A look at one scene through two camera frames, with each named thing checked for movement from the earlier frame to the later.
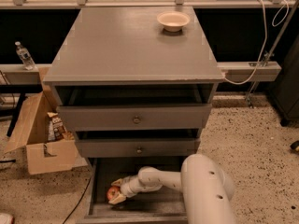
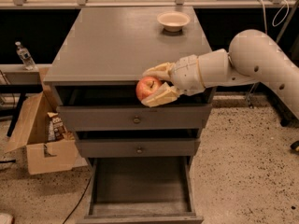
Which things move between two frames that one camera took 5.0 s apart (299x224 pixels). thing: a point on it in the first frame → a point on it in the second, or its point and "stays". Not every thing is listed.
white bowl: [173, 21] stays
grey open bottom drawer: [163, 205] stays
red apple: [113, 191] → [147, 86]
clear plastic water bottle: [24, 56] stays
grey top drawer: [136, 117] stays
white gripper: [127, 188] → [187, 75]
